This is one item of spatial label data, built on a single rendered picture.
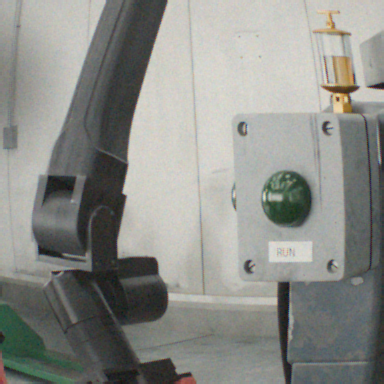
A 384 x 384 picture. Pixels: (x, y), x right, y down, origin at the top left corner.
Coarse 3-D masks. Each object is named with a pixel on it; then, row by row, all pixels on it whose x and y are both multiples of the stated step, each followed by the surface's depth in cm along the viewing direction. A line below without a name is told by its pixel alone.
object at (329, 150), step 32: (256, 128) 63; (288, 128) 61; (320, 128) 60; (352, 128) 60; (256, 160) 63; (288, 160) 61; (320, 160) 60; (352, 160) 60; (256, 192) 63; (320, 192) 60; (352, 192) 60; (256, 224) 63; (320, 224) 60; (352, 224) 60; (256, 256) 63; (320, 256) 60; (352, 256) 60
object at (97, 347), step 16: (96, 320) 100; (112, 320) 101; (80, 336) 99; (96, 336) 99; (112, 336) 100; (80, 352) 100; (96, 352) 99; (112, 352) 99; (128, 352) 100; (96, 368) 99; (112, 368) 96; (128, 368) 98
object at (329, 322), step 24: (312, 288) 66; (336, 288) 65; (360, 288) 64; (312, 312) 66; (336, 312) 65; (360, 312) 64; (288, 336) 68; (312, 336) 66; (336, 336) 65; (360, 336) 64; (288, 360) 68; (312, 360) 66; (336, 360) 65; (360, 360) 64
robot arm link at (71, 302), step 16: (64, 272) 101; (80, 272) 102; (96, 272) 105; (48, 288) 101; (64, 288) 101; (80, 288) 101; (96, 288) 102; (112, 288) 105; (64, 304) 100; (80, 304) 100; (96, 304) 101; (112, 304) 105; (64, 320) 100; (80, 320) 100
